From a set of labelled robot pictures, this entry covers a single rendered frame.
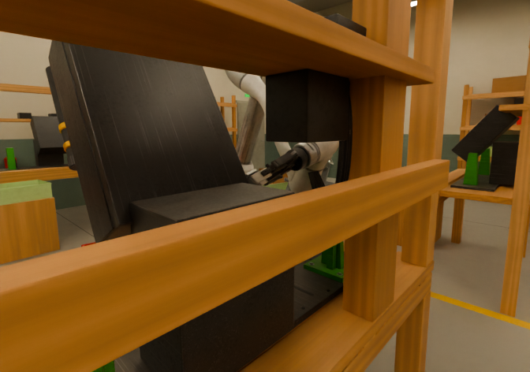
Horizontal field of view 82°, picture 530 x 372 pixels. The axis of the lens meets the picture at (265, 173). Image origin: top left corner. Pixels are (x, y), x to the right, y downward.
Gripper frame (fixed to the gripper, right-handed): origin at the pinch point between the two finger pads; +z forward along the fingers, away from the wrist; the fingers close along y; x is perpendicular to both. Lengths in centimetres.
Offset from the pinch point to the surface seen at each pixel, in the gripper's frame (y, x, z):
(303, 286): -16.5, 31.6, 1.2
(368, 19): 46, -5, -18
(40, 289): 41, 15, 56
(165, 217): 21.2, 5.8, 38.2
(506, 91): -78, 50, -641
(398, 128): 30.1, 17.2, -21.4
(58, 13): 46, -10, 45
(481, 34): -43, -60, -720
